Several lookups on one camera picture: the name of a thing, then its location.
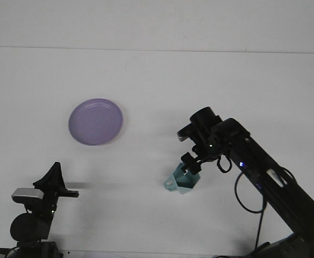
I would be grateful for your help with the pale blue hexagonal cup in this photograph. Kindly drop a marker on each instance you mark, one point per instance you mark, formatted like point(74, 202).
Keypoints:
point(182, 185)

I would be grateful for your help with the pale purple round plate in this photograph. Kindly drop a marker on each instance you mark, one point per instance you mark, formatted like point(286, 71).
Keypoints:
point(95, 122)

